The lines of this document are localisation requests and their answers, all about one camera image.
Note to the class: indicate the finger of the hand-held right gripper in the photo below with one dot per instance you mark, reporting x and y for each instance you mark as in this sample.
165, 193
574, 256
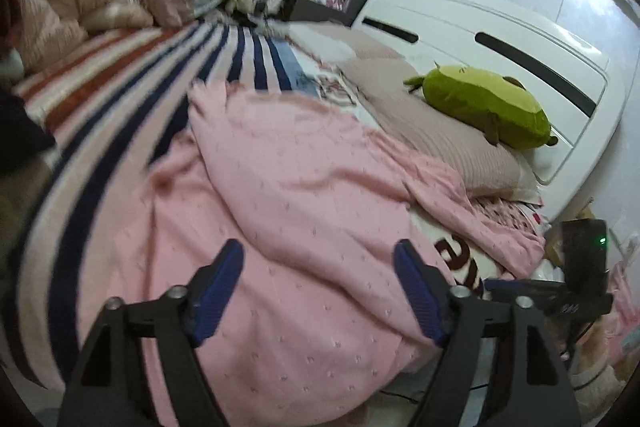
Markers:
520, 289

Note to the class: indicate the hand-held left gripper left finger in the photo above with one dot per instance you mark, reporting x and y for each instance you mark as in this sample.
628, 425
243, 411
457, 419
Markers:
220, 287

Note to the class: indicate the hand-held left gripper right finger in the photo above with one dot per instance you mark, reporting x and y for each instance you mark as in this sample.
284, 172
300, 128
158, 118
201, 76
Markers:
418, 293

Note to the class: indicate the pink knit garment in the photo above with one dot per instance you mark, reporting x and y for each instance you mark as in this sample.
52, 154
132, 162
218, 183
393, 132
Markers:
300, 217

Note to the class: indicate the white printed bed sheet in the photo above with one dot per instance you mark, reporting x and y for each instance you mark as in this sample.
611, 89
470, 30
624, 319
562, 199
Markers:
450, 252

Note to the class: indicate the dusty pink pillow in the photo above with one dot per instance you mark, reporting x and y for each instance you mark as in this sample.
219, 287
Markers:
430, 122

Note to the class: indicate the green avocado plush toy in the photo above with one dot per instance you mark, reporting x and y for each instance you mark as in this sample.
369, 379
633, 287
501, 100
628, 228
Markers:
482, 104

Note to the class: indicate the striped blanket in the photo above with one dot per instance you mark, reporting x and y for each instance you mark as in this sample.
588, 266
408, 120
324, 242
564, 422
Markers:
115, 107

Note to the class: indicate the white bed headboard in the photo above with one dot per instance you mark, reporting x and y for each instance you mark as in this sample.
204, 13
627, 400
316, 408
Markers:
500, 52

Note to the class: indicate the dark cloth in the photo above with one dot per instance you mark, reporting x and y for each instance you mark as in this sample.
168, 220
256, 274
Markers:
20, 137

